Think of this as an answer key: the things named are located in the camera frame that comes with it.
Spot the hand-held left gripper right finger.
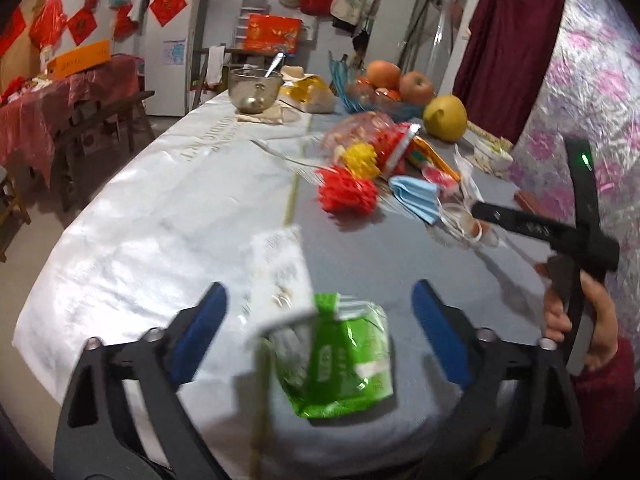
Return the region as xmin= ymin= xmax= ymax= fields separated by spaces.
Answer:
xmin=411 ymin=280 xmax=586 ymax=480

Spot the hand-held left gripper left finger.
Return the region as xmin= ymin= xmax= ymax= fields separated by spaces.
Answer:
xmin=52 ymin=282 xmax=231 ymax=480

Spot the white printed paper packet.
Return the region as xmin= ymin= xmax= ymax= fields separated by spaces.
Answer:
xmin=239 ymin=225 xmax=321 ymax=333

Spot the green plastic packet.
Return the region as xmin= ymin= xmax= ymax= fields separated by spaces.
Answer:
xmin=272 ymin=292 xmax=396 ymax=420

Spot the red paper flower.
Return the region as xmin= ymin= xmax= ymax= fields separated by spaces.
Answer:
xmin=315 ymin=165 xmax=382 ymax=217

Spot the yellow paper flower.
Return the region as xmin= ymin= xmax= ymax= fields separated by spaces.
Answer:
xmin=342 ymin=142 xmax=379 ymax=181

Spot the red snack bag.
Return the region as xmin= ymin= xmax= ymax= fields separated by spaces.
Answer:
xmin=370 ymin=122 xmax=422 ymax=177

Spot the clear bag of pink snacks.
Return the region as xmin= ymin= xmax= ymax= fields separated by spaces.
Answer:
xmin=320 ymin=112 xmax=396 ymax=158

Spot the person's right forearm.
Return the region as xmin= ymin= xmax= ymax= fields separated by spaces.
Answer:
xmin=571 ymin=336 xmax=638 ymax=472

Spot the person's right hand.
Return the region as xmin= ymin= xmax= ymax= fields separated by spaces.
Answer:
xmin=543 ymin=270 xmax=622 ymax=372

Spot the broken eggshell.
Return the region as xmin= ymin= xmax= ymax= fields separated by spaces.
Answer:
xmin=467 ymin=212 xmax=501 ymax=250

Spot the white bowl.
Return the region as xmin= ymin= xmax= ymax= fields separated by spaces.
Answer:
xmin=472 ymin=136 xmax=514 ymax=177

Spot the white tablecloth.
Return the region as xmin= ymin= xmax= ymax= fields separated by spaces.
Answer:
xmin=12 ymin=87 xmax=321 ymax=480

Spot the blue face mask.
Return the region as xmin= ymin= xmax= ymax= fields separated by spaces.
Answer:
xmin=389 ymin=175 xmax=445 ymax=224

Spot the orange yellow packet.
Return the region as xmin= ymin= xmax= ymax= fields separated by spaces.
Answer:
xmin=407 ymin=137 xmax=462 ymax=184

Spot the yellow pear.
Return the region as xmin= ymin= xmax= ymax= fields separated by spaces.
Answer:
xmin=423 ymin=95 xmax=469 ymax=142

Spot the dark red curtain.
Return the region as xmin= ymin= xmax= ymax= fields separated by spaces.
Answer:
xmin=451 ymin=0 xmax=568 ymax=147

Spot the wooden stool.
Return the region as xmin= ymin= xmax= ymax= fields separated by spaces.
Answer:
xmin=0 ymin=170 xmax=32 ymax=264

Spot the wooden bench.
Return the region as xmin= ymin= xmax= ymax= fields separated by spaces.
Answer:
xmin=52 ymin=90 xmax=157 ymax=213

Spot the metal bowl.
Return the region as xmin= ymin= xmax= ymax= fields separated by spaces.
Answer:
xmin=228 ymin=67 xmax=285 ymax=115

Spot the blue fruit basket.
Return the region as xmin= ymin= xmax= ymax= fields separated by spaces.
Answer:
xmin=327 ymin=51 xmax=426 ymax=122

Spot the white refrigerator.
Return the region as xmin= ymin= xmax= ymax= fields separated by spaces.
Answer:
xmin=142 ymin=0 xmax=213 ymax=117

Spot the white hanging cloth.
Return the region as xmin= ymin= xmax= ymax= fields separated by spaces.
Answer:
xmin=207 ymin=45 xmax=227 ymax=87

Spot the red plastic tablecloth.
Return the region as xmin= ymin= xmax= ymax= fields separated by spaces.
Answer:
xmin=0 ymin=55 xmax=141 ymax=186

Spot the metal ladle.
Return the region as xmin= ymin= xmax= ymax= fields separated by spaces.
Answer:
xmin=260 ymin=52 xmax=287 ymax=81

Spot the blue white paper sheet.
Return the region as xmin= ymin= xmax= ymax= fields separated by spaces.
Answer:
xmin=162 ymin=38 xmax=187 ymax=66

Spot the orange cardboard box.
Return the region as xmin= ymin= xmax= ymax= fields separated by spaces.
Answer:
xmin=46 ymin=40 xmax=112 ymax=81

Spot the red gift box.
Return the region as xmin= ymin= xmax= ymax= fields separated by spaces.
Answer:
xmin=245 ymin=13 xmax=304 ymax=52

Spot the small red diamond paper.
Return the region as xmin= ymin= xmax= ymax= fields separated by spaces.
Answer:
xmin=66 ymin=7 xmax=99 ymax=47

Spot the large red diamond paper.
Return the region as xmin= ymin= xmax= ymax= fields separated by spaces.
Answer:
xmin=148 ymin=0 xmax=189 ymax=28

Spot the floral foil wall covering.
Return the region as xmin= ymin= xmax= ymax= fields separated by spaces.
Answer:
xmin=510 ymin=0 xmax=640 ymax=311

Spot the red plastic wall bag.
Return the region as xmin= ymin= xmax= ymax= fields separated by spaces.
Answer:
xmin=29 ymin=0 xmax=68 ymax=51

